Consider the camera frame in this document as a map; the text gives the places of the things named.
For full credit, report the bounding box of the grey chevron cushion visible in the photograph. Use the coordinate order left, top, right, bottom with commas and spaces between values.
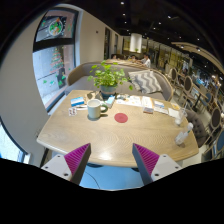
129, 70, 162, 94

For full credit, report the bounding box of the white tissue box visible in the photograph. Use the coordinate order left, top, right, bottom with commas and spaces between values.
142, 96, 154, 113

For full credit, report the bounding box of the blue white card box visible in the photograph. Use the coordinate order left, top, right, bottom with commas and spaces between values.
70, 97, 85, 107

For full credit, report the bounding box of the grey curved sofa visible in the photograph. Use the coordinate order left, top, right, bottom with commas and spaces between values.
64, 61, 175, 102

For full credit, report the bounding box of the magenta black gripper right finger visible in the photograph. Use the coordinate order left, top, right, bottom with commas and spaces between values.
131, 142, 183, 186

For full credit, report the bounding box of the clear drinking glass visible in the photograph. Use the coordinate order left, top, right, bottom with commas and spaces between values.
175, 108, 187, 125

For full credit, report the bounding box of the small blue white carton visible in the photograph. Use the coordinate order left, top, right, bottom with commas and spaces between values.
105, 96, 115, 108

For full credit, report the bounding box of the wooden round-back chair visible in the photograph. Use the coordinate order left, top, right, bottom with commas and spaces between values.
180, 76, 193, 104

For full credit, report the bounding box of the white round column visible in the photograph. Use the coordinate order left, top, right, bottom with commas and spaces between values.
130, 33, 142, 53

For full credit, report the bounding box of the blue white leaflet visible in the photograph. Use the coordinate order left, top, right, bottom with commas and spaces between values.
154, 101, 168, 114

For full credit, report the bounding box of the white ceramic mug green handle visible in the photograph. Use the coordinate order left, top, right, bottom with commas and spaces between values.
87, 99, 108, 119

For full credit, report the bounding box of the person in white shirt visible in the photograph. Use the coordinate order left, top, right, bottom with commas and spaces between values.
141, 53, 151, 68

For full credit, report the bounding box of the clear plastic water bottle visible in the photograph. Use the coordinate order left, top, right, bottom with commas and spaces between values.
175, 122, 193, 145

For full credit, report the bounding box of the green potted plant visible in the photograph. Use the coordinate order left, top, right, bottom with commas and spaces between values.
87, 61, 130, 98

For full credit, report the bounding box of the window with christmas decals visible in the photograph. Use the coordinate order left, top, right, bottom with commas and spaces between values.
33, 7, 78, 111

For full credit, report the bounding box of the red round coaster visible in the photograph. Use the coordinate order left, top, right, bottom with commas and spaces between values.
114, 113, 128, 123

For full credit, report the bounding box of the white menu sheet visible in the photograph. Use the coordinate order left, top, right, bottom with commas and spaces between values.
116, 96, 142, 107

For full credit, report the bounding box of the grey tufted chair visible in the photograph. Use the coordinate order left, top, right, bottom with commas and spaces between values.
186, 110, 208, 147

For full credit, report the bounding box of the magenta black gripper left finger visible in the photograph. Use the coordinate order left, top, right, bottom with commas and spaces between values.
40, 142, 92, 186

